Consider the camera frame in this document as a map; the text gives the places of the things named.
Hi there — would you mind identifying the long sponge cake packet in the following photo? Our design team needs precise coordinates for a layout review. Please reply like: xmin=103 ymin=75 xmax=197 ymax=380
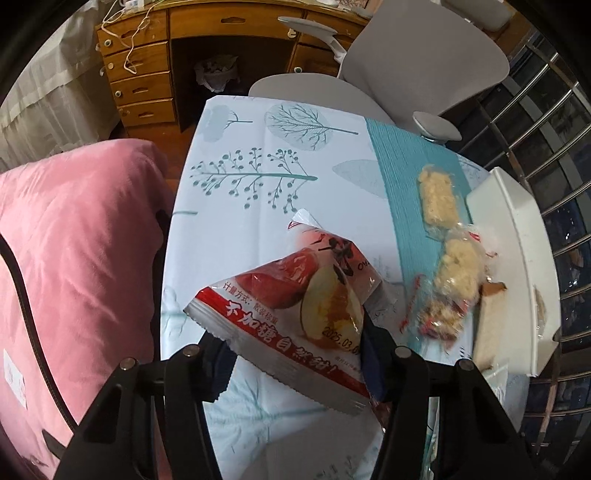
xmin=471 ymin=279 xmax=509 ymax=372

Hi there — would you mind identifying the white plastic bin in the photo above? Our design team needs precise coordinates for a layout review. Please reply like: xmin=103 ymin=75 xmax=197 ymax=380
xmin=465 ymin=167 xmax=561 ymax=376

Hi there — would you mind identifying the white cable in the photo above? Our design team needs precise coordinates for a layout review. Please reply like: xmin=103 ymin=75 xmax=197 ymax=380
xmin=99 ymin=0 xmax=153 ymax=75

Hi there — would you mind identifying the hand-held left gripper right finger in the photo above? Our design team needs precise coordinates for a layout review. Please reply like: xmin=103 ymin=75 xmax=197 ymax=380
xmin=360 ymin=318 xmax=525 ymax=480

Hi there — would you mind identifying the beige rice crisp packet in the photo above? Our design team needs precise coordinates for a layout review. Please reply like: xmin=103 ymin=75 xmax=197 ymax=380
xmin=418 ymin=165 xmax=460 ymax=229
xmin=434 ymin=226 xmax=485 ymax=308

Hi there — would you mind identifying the red and white snack packet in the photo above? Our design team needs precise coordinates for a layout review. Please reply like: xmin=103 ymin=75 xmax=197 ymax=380
xmin=183 ymin=209 xmax=384 ymax=416

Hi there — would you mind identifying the pink blanket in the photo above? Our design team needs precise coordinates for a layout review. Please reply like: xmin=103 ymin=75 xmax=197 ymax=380
xmin=0 ymin=138 xmax=178 ymax=480

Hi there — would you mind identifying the black cable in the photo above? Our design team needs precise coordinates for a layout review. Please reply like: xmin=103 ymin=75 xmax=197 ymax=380
xmin=0 ymin=235 xmax=77 ymax=435

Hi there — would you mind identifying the grey office chair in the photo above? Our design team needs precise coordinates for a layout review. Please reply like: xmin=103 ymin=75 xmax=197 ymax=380
xmin=248 ymin=0 xmax=511 ymax=141

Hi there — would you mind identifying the tree print tablecloth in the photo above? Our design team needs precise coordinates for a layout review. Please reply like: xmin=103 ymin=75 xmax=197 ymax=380
xmin=159 ymin=95 xmax=522 ymax=480

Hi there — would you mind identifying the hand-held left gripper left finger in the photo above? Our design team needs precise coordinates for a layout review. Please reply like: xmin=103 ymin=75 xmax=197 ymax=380
xmin=53 ymin=332 xmax=236 ymax=480

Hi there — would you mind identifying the wooden desk with drawers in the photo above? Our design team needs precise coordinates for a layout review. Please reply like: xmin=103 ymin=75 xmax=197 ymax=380
xmin=95 ymin=0 xmax=370 ymax=134

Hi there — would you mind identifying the trash bin with bag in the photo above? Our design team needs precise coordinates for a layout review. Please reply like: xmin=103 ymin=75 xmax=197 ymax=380
xmin=194 ymin=55 xmax=241 ymax=95

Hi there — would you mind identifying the nut cluster packet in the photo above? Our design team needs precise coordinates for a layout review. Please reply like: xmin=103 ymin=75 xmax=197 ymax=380
xmin=401 ymin=274 xmax=472 ymax=344

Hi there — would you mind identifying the metal window grille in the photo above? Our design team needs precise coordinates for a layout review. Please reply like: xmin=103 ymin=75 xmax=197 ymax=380
xmin=462 ymin=28 xmax=591 ymax=444

